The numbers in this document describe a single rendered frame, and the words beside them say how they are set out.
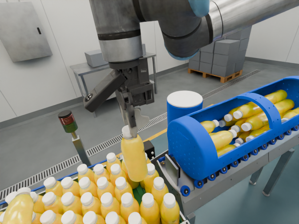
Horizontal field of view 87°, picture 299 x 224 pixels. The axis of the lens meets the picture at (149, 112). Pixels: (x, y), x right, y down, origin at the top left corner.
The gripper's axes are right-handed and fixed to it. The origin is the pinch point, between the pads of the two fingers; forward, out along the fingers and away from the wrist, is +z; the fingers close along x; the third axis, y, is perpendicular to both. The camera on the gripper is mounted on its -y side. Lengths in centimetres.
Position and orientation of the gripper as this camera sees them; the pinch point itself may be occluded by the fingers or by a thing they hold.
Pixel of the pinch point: (129, 130)
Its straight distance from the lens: 46.3
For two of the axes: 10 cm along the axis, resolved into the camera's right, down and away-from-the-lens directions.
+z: 1.0, 8.4, 5.3
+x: -4.4, -4.4, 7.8
